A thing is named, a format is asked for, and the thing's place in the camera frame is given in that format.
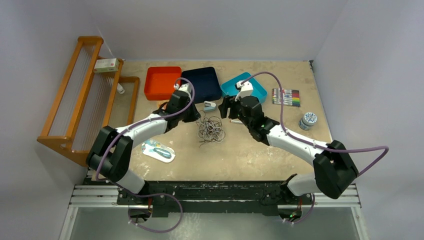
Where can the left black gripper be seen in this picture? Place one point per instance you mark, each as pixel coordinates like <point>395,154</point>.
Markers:
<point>194,115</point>

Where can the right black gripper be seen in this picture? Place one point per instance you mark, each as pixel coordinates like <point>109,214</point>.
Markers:
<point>233,103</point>

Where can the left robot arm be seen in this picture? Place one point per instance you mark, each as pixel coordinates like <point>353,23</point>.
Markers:
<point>111,151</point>

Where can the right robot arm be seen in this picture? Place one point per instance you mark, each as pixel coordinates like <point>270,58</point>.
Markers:
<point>333,168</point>

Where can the light blue tray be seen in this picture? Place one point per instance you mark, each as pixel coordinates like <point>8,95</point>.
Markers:
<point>229,87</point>

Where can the white red marker pen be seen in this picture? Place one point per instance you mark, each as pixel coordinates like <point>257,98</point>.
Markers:
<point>235,121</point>

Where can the light blue stapler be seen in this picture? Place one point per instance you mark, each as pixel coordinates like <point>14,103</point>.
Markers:
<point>209,106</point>

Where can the orange notebook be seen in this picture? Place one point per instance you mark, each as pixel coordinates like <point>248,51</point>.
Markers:
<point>162,104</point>

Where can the dark blue tray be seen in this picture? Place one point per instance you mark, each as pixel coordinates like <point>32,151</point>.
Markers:
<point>205,82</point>

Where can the orange tray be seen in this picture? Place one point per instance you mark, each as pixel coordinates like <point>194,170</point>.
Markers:
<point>159,82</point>

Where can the scissors blister pack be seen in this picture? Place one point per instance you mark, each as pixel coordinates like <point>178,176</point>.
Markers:
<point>158,151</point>

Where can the marker pen pack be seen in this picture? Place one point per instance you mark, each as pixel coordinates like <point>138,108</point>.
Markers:
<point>288,97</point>

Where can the small white red box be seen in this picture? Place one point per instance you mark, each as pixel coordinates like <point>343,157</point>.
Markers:
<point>106,65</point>

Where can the blue white round tin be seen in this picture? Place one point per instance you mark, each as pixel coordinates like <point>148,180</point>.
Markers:
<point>307,121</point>

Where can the wooden rack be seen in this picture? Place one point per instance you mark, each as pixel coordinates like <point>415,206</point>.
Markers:
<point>84,102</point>

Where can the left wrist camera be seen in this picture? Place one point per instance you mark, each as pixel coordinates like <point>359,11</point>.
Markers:
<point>186,87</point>

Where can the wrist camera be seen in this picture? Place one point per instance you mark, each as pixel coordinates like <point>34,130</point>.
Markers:
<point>244,88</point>
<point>186,87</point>

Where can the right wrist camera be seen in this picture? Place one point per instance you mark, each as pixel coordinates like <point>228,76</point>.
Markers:
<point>244,88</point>

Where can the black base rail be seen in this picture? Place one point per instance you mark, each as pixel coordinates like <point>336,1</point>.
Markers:
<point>266,197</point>

